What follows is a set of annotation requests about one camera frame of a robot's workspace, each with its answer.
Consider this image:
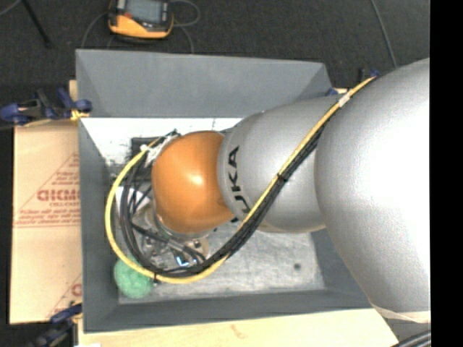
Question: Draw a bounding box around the brown cardboard board red print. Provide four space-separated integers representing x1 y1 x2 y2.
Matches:
8 120 84 325

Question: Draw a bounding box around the green sponge ball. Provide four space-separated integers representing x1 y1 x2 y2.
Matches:
113 258 155 300

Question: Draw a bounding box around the grey metal bin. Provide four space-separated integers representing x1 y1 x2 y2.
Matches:
74 48 374 334

